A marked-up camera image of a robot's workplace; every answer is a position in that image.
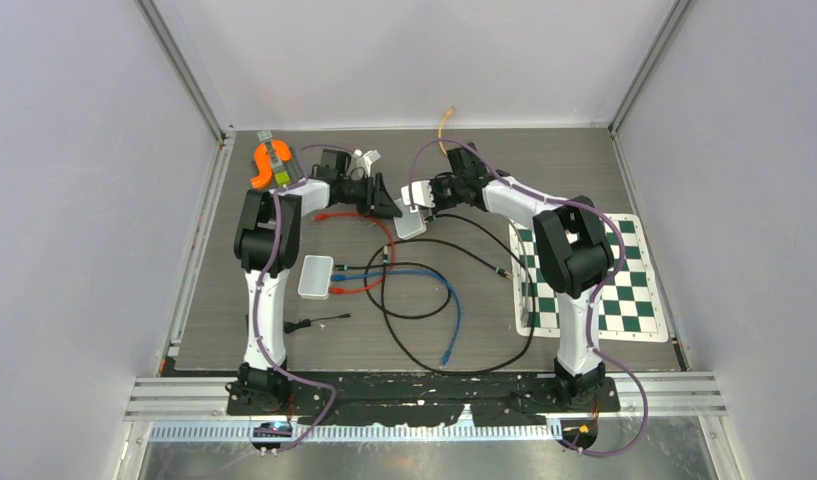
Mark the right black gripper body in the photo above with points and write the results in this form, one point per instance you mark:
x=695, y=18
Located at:
x=445, y=193

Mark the orange S-shaped block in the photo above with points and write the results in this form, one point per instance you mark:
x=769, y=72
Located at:
x=270, y=156

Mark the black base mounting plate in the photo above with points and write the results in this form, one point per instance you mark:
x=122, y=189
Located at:
x=415, y=399

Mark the green white chessboard mat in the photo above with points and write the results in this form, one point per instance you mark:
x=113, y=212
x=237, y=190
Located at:
x=631, y=308

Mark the black power adapter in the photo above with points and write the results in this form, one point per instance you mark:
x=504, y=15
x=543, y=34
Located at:
x=290, y=327

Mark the grey lego baseplate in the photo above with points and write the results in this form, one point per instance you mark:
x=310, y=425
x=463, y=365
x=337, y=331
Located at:
x=294, y=167

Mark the lime green lego brick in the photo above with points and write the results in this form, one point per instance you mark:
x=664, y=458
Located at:
x=282, y=178

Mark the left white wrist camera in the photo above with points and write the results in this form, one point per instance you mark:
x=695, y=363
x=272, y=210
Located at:
x=365, y=160

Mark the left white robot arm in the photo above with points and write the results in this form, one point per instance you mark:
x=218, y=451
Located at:
x=267, y=243

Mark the white network switch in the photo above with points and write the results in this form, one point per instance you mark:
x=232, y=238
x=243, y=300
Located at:
x=411, y=222
x=315, y=277

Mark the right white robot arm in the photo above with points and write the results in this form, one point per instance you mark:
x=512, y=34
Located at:
x=574, y=257

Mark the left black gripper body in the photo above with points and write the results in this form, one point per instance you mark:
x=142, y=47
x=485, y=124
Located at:
x=360, y=194

